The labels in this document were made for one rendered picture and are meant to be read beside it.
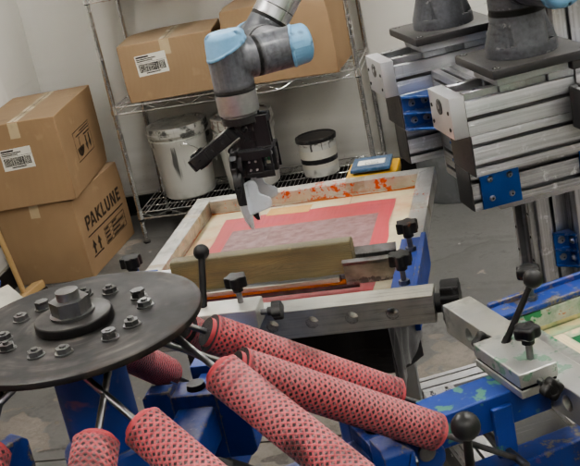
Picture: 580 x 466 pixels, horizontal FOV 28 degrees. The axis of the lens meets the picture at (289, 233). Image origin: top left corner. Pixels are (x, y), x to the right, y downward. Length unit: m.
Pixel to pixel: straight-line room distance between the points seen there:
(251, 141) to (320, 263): 0.26
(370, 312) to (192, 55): 3.71
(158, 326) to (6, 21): 4.87
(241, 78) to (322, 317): 0.45
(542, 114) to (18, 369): 1.48
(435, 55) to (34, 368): 1.83
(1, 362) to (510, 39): 1.45
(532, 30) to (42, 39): 4.11
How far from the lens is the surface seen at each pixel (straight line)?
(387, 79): 2.88
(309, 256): 2.17
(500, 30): 2.45
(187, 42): 5.53
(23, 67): 6.17
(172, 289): 1.39
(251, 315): 1.89
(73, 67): 6.21
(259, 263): 2.20
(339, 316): 1.93
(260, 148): 2.11
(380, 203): 2.65
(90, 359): 1.26
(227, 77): 2.07
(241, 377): 1.28
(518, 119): 2.47
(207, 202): 2.80
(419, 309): 1.91
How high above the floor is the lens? 1.79
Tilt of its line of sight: 19 degrees down
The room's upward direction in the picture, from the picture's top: 12 degrees counter-clockwise
